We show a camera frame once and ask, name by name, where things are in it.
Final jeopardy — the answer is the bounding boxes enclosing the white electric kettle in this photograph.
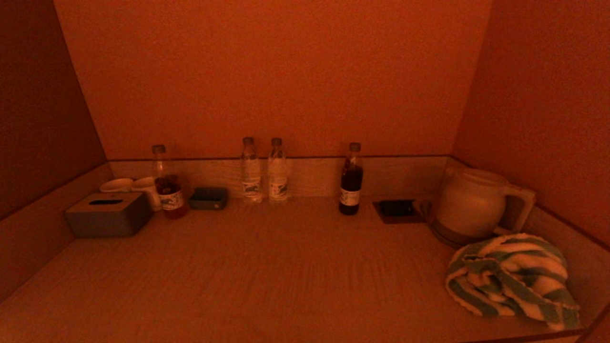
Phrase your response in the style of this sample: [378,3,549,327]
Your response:
[435,167,537,239]

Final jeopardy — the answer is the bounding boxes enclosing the dark drink bottle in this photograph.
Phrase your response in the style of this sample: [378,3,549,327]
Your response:
[339,142,364,216]

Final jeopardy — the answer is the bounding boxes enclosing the white ceramic mug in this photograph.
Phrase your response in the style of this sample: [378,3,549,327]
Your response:
[100,178,134,193]
[132,177,163,212]

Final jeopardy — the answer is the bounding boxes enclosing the small teal tray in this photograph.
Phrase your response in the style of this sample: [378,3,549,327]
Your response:
[189,187,229,210]

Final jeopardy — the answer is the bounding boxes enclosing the amber tea bottle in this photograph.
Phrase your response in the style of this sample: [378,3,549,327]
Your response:
[152,145,189,220]

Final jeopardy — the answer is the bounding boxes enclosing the black socket panel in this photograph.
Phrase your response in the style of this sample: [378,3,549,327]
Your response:
[372,199,425,224]

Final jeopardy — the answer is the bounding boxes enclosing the clear water bottle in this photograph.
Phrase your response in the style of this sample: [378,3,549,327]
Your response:
[241,137,263,204]
[267,138,289,205]

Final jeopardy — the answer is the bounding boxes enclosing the striped green white towel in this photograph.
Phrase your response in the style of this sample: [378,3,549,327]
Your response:
[445,233,581,332]

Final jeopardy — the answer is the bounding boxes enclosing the blue-grey tissue box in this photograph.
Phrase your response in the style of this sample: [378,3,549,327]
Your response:
[65,192,153,238]

